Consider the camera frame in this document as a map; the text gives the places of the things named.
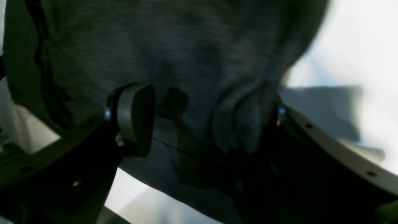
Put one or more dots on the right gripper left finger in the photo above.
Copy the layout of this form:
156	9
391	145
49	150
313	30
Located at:
68	181

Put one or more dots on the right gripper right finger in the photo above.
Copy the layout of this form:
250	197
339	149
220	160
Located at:
301	175

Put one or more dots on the black t-shirt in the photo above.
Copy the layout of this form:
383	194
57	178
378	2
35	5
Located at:
216	66

